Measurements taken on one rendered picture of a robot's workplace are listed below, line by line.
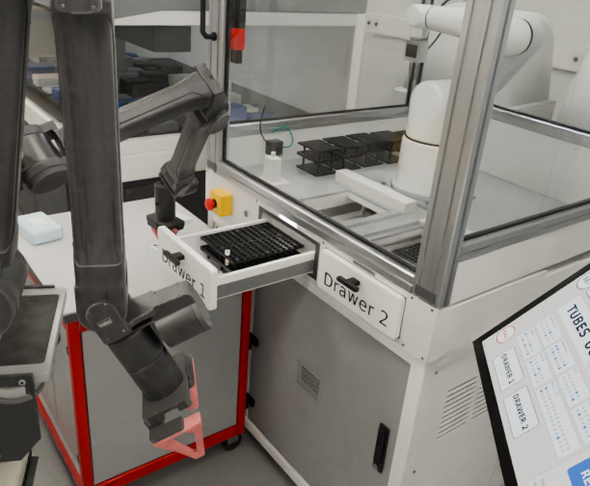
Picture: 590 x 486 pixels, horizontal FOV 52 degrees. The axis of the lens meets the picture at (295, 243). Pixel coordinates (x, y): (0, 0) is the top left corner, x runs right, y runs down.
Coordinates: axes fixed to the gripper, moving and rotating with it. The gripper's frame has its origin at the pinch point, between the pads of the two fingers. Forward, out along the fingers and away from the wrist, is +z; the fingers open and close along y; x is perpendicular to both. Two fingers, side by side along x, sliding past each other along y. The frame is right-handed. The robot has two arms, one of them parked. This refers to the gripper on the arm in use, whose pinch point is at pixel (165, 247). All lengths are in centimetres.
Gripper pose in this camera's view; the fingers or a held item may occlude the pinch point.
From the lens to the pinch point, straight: 180.7
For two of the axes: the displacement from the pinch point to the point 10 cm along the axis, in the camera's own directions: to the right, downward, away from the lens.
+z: -0.8, 8.9, 4.4
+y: -7.3, -3.6, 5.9
